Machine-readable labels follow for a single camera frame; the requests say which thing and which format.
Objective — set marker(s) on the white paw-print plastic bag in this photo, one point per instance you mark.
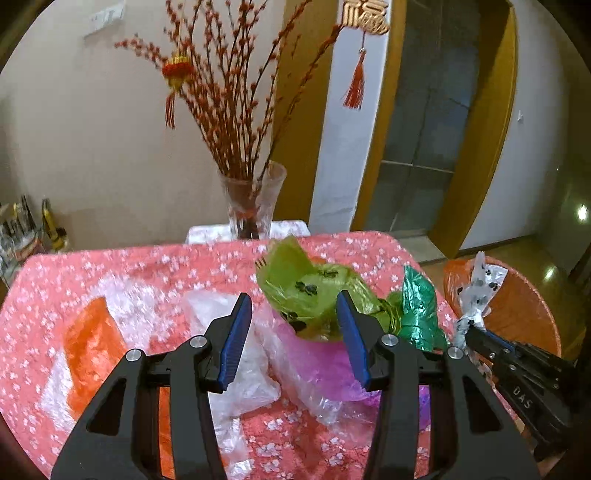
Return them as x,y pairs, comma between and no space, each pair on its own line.
480,281

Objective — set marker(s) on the orange lined trash bin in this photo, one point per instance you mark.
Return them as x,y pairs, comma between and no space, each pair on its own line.
526,309

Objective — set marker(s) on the small white side table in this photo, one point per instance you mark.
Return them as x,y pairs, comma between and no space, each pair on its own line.
288,229

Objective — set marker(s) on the orange plastic bag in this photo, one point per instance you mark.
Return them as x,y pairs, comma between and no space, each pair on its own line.
92,341

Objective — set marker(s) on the wooden door frame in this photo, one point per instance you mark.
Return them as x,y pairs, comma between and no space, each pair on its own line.
485,184

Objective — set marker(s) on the pink floral tablecloth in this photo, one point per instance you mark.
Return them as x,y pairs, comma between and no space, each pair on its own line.
138,263

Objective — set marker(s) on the red lantern ornament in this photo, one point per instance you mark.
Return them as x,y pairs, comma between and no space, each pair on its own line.
178,69

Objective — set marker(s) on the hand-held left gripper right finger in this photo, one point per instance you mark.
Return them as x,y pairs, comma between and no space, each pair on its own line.
353,341

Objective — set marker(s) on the clear glass vase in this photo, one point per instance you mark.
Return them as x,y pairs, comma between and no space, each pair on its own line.
268,198

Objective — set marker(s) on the group of bottles and jars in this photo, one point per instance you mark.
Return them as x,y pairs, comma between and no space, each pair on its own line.
18,240

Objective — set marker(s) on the yellow black tool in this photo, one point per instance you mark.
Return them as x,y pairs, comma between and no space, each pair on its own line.
55,235

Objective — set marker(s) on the clear plastic bag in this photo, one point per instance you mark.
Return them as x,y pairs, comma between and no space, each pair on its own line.
249,369
314,404

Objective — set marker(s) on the dark green plastic bag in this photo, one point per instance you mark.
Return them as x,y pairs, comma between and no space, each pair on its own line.
418,304

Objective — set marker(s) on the purple plastic bag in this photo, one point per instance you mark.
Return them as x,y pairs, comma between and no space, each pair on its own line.
318,364

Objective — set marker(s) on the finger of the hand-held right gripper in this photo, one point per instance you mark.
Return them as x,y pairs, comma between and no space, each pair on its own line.
485,344

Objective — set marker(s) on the bubble wrap sheet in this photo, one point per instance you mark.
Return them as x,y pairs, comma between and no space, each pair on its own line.
138,295

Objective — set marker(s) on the glass vase with red branches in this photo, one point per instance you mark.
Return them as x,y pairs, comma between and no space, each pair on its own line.
231,120

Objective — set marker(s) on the white wall switch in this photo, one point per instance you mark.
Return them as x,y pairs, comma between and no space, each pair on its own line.
108,13

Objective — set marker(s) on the gold hanging with red tassel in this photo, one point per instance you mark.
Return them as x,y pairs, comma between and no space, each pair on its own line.
355,87

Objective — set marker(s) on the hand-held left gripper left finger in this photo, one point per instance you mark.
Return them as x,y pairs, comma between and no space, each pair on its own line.
233,341

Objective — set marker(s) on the light green plastic bag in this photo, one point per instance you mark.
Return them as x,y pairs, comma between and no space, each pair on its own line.
300,277

